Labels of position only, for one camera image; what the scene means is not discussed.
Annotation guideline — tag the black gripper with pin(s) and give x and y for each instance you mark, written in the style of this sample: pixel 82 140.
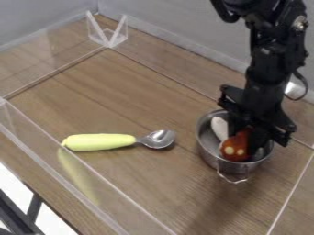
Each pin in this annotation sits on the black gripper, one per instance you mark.
pixel 254 108

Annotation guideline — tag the red toy mushroom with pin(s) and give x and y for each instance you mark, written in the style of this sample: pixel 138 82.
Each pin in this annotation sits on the red toy mushroom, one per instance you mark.
pixel 233 146

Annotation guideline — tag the silver pot with handles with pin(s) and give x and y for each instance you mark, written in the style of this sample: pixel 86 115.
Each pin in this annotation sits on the silver pot with handles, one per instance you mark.
pixel 211 132

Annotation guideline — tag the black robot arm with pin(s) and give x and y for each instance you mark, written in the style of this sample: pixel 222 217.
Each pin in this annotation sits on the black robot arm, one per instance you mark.
pixel 277 24

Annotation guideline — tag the clear acrylic barrier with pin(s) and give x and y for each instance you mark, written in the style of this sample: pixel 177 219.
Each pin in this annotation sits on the clear acrylic barrier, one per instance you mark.
pixel 111 75

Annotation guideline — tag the yellow-handled metal scoop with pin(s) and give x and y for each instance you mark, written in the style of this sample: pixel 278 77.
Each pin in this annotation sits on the yellow-handled metal scoop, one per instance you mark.
pixel 98 142

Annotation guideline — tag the black table leg frame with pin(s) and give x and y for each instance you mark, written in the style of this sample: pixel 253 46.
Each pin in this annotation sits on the black table leg frame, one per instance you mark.
pixel 20 222

